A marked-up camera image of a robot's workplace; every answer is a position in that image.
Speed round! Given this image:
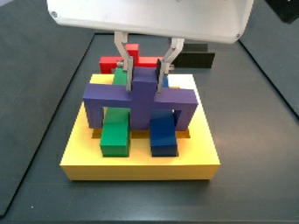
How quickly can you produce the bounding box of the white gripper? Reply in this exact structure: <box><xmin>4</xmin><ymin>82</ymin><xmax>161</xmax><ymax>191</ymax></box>
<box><xmin>47</xmin><ymin>0</ymin><xmax>254</xmax><ymax>93</ymax></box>

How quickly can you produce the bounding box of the purple E-shaped block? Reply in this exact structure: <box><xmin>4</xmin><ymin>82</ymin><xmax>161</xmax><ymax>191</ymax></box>
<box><xmin>83</xmin><ymin>67</ymin><xmax>199</xmax><ymax>131</ymax></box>

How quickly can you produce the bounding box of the yellow slotted board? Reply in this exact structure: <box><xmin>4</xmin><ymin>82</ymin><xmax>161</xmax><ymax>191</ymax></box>
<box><xmin>60</xmin><ymin>73</ymin><xmax>222</xmax><ymax>181</ymax></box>

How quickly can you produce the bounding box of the red E-shaped block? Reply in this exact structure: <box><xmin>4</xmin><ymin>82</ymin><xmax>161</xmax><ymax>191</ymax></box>
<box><xmin>99</xmin><ymin>44</ymin><xmax>161</xmax><ymax>74</ymax></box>

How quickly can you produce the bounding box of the blue long bar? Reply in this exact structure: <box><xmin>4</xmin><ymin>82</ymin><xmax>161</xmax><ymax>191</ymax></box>
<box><xmin>148</xmin><ymin>73</ymin><xmax>180</xmax><ymax>158</ymax></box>

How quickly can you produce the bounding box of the green long bar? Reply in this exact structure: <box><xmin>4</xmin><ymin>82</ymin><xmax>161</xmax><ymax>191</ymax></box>
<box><xmin>99</xmin><ymin>67</ymin><xmax>132</xmax><ymax>158</ymax></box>

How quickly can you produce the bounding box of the black fixture bracket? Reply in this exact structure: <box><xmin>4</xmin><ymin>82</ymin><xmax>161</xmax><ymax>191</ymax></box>
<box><xmin>172</xmin><ymin>44</ymin><xmax>215</xmax><ymax>68</ymax></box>

